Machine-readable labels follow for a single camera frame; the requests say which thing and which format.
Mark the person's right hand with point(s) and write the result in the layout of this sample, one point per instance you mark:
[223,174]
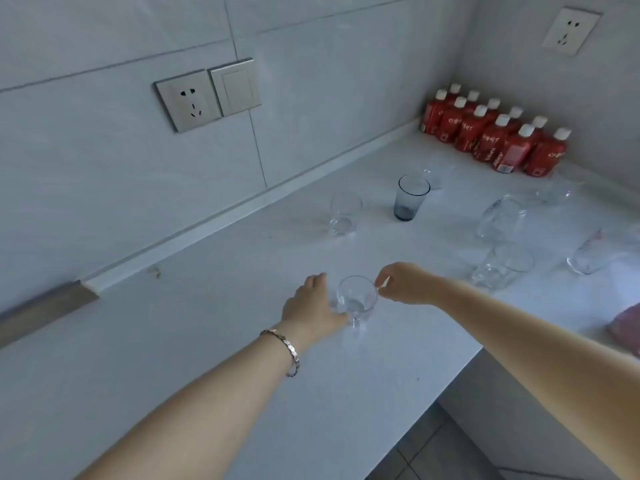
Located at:
[410,284]

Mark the person's left hand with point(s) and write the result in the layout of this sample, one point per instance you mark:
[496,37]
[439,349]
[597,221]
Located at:
[310,314]

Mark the dark grey ribbed glass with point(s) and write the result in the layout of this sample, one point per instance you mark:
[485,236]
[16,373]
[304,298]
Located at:
[410,202]

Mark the clear glass red print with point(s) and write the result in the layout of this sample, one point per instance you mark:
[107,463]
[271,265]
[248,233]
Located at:
[595,254]

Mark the pink ceramic mug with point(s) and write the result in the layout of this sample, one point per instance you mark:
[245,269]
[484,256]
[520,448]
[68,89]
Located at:
[627,327]

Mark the person's right forearm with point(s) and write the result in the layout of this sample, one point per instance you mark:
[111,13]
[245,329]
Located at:
[550,354]

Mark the person's left forearm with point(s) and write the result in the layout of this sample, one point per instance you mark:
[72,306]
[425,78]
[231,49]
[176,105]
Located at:
[200,419]

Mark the white table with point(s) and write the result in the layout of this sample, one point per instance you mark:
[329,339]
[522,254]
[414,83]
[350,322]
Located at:
[200,304]

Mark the row of red drink bottles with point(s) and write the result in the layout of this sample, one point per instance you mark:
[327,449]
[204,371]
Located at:
[495,139]

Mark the silver wall socket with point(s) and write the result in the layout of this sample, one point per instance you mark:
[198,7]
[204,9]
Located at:
[172,112]

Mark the white wall socket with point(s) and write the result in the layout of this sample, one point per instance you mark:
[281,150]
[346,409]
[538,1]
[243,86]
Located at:
[580,24]

